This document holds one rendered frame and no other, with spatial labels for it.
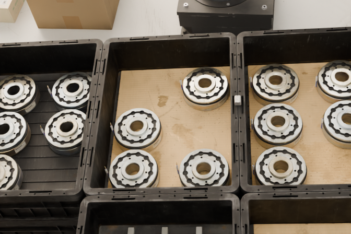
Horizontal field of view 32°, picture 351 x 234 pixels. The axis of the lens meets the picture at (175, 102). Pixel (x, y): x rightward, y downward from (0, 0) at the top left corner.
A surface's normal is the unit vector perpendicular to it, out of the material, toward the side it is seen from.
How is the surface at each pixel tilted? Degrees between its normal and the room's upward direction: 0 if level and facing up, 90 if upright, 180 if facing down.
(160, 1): 0
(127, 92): 0
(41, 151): 0
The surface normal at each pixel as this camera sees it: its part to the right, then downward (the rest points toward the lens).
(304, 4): -0.11, -0.58
